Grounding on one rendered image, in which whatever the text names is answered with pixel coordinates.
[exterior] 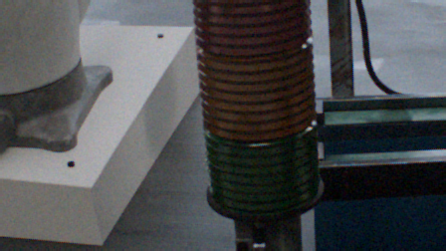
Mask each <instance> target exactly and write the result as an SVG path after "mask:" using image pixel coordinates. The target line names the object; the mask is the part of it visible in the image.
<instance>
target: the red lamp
mask: <svg viewBox="0 0 446 251"><path fill-rule="evenodd" d="M191 2H192V4H193V5H194V8H193V15H194V17H193V23H194V25H195V28H194V33H195V35H196V37H195V43H196V45H197V46H198V47H200V48H202V49H204V50H206V51H208V52H210V53H213V54H220V55H226V56H235V57H251V56H262V55H268V54H274V53H278V52H285V51H288V50H291V49H293V48H295V47H297V46H299V45H301V44H303V43H304V42H306V41H307V40H309V38H310V37H311V36H312V35H313V29H312V27H311V26H312V23H313V21H312V18H311V15H312V10H311V8H310V6H311V3H312V2H311V0H192V1H191Z"/></svg>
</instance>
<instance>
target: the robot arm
mask: <svg viewBox="0 0 446 251"><path fill-rule="evenodd" d="M90 3H91V0H0V151H1V150H2V149H4V147H17V148H37V149H43V150H50V151H54V152H63V151H70V150H72V149H73V148H74V147H76V146H77V144H78V133H79V129H80V128H81V127H82V125H83V122H84V121H85V120H86V118H87V117H88V114H89V113H90V111H91V110H92V107H93V106H94V104H95V102H96V101H97V99H98V97H99V95H100V94H101V93H102V91H103V90H104V89H105V88H106V87H108V86H109V85H110V84H111V83H112V81H113V77H112V68H111V67H107V66H83V64H82V57H81V52H80V24H81V23H82V22H83V21H84V18H85V15H86V13H87V10H88V8H89V6H90Z"/></svg>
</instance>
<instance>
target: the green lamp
mask: <svg viewBox="0 0 446 251"><path fill-rule="evenodd" d="M317 120H318V117H316V119H315V120H314V121H313V122H312V123H311V124H310V125H309V126H307V127H306V128H304V129H303V130H300V131H298V132H296V133H293V134H292V135H289V136H286V137H283V138H279V139H268V140H257V141H246V140H236V139H229V138H223V137H222V136H219V135H216V134H214V133H213V132H211V131H210V130H208V129H206V127H205V126H204V125H203V129H204V138H205V147H206V156H207V172H208V182H209V190H210V193H211V196H212V198H213V200H214V201H215V202H216V203H218V205H219V206H221V207H222V208H224V209H226V210H228V211H233V212H236V213H241V214H246V215H271V214H278V213H286V212H289V211H292V210H294V209H297V208H299V207H301V206H303V205H306V204H308V203H309V202H310V201H311V200H312V199H313V198H314V197H316V196H317V194H318V190H319V184H320V178H319V173H320V172H319V156H320V154H319V142H318V139H319V135H318V132H317V130H318V124H317Z"/></svg>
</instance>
